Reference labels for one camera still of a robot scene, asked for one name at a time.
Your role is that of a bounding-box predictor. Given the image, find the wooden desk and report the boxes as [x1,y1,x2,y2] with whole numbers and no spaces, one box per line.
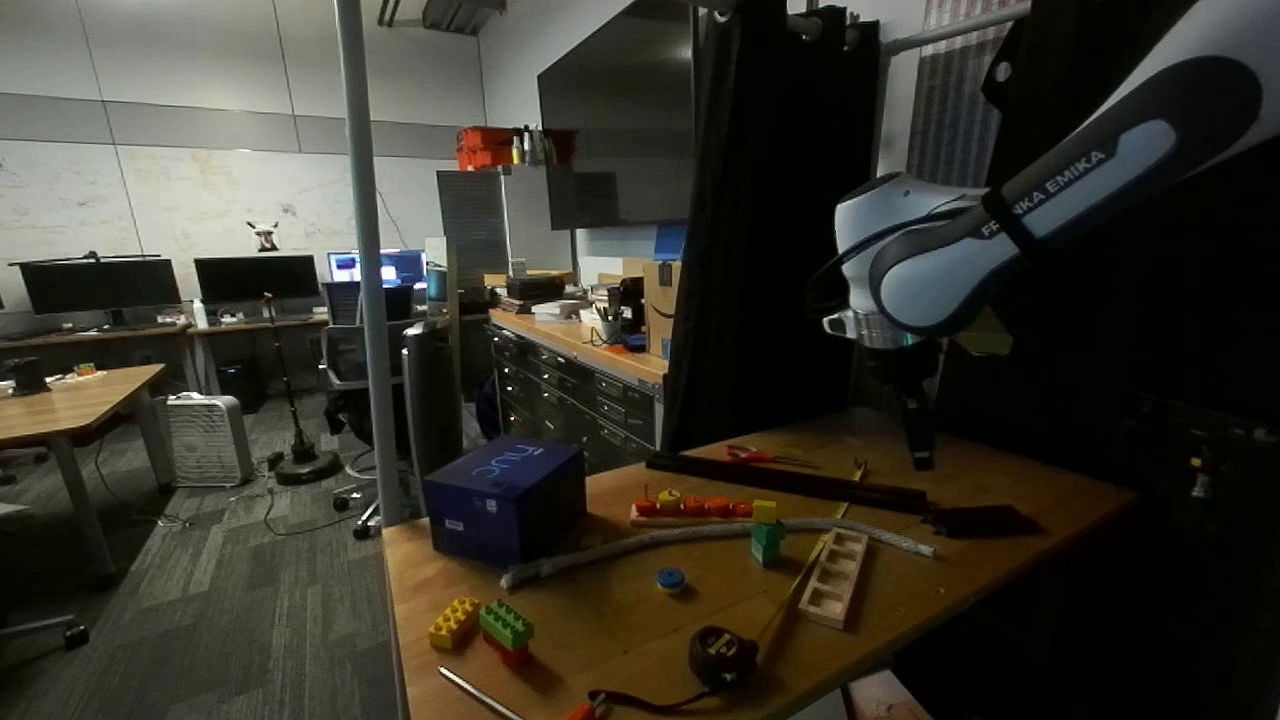
[0,359,172,593]

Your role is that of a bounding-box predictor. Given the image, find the grey metal cabinet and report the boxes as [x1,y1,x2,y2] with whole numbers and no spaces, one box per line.
[435,166,581,285]

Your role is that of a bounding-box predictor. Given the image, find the large black wall screen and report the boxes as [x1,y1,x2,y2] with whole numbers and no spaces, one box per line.
[538,0,701,231]

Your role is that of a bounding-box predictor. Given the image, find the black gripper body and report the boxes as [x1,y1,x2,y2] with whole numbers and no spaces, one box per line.
[875,337,960,431]

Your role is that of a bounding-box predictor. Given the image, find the black cord with red end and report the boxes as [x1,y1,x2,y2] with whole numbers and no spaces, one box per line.
[565,685,713,720]

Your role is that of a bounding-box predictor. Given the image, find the red handled scissors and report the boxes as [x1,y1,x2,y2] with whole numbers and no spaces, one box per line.
[723,439,826,478]

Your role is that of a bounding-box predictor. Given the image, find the tall dark bin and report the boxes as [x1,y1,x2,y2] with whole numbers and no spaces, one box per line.
[400,317,468,519]

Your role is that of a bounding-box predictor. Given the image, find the silver hard case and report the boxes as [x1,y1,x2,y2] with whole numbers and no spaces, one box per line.
[165,389,262,496]

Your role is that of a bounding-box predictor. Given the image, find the black coffee machine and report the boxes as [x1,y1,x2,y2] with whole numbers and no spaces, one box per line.
[591,274,651,355]

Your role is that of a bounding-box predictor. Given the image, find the green cylinder block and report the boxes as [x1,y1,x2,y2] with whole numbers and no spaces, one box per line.
[748,517,793,574]

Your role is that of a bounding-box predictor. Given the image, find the long dark desk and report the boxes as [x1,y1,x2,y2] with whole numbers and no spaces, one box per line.
[0,309,332,359]

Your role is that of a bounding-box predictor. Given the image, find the black office chair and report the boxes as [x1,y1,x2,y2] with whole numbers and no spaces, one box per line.
[318,280,420,453]

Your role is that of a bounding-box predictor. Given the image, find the wooden slotted tray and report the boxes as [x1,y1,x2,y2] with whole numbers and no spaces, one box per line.
[793,523,875,637]

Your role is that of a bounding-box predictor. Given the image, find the black computer monitor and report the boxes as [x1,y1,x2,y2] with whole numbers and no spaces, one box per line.
[193,253,323,317]
[12,256,184,321]

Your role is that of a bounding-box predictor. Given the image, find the drawer cabinet with wooden top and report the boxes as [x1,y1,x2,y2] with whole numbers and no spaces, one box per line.
[486,306,671,472]

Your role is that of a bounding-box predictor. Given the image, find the blue cardboard box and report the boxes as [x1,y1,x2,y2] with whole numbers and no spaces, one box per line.
[420,438,591,569]

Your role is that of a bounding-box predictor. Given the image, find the thin wooden stick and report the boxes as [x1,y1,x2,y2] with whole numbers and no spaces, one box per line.
[753,461,872,669]

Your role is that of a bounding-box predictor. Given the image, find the yellow toy brick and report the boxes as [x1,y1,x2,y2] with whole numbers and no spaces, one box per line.
[425,593,486,655]

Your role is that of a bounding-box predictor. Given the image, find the grey flexible hose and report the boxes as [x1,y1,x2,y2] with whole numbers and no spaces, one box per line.
[497,517,939,596]

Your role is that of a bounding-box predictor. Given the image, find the grey window blinds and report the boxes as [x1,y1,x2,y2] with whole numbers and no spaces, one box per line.
[875,0,1031,192]

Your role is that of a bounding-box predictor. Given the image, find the green toy brick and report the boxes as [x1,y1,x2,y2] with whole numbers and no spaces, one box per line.
[477,596,542,655]

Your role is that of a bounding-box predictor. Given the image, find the lit blue computer monitor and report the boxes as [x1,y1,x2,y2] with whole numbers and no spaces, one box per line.
[323,243,428,292]

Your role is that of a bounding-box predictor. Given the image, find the orange box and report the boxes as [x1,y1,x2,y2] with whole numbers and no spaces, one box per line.
[454,125,520,176]

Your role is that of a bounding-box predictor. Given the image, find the black and orange hammer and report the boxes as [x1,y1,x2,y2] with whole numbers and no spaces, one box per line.
[643,450,935,519]

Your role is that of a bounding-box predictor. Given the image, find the thin silver metal rod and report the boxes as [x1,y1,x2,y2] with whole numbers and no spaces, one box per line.
[435,663,526,720]

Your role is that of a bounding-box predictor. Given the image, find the grey metal pole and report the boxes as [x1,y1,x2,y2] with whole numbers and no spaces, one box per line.
[332,0,413,531]

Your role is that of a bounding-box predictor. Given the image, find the black curtain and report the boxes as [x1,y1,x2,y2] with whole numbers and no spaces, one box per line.
[662,0,886,453]

